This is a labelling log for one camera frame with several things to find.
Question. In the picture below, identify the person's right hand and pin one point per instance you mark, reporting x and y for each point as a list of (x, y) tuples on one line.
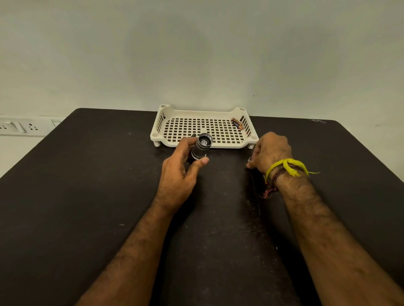
[(272, 151)]

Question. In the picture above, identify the person's left hand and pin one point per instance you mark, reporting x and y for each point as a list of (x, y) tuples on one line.
[(175, 179)]

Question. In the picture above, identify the person's left thumb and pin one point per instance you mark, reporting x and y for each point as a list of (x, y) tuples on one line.
[(197, 165)]

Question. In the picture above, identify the person's right fingers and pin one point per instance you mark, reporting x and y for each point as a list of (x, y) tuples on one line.
[(254, 157)]

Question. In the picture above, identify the black metal flashlight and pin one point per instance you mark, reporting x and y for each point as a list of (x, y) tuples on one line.
[(201, 145)]

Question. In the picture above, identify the person's left forearm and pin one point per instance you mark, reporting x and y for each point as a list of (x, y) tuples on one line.
[(131, 261)]

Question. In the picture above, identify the person's right forearm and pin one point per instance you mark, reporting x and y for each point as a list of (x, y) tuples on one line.
[(337, 246)]

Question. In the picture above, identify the red brown thread wristband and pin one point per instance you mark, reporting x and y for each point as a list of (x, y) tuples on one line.
[(274, 182)]

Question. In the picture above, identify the yellow thread wristband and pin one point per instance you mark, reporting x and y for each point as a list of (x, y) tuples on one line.
[(285, 166)]

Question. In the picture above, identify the cream perforated plastic tray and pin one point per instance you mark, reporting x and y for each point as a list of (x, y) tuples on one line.
[(203, 129)]

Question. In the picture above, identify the copper black battery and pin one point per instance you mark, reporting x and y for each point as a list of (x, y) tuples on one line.
[(237, 123)]

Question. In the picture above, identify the white wall socket strip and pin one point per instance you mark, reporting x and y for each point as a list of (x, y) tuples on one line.
[(23, 125)]

